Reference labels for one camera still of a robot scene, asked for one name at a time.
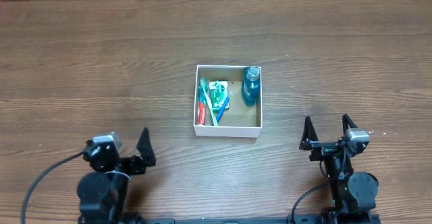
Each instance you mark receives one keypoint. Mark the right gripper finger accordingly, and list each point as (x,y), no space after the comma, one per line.
(309,138)
(347,123)

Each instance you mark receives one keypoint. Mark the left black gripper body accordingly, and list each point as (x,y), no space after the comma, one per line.
(133,164)

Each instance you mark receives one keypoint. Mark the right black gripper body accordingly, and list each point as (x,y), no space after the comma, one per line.
(328,150)

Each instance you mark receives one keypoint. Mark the blue mouthwash bottle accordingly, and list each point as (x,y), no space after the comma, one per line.
(251,85)

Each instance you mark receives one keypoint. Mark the green toothpaste tube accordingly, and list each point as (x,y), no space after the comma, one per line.
(202,105)

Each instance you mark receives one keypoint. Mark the green toothbrush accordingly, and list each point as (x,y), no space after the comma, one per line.
(205,88)

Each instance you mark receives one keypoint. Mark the blue disposable razor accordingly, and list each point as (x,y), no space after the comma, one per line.
(222,109)

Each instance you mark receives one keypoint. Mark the green white soap packet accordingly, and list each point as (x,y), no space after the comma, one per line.
(218,94)

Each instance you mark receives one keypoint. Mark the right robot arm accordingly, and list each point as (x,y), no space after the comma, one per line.
(353,193)

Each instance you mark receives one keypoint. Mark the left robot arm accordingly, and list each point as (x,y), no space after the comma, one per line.
(103,193)

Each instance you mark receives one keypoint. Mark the white cardboard box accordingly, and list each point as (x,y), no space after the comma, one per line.
(239,120)

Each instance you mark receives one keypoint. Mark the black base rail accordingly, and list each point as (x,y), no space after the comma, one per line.
(229,221)

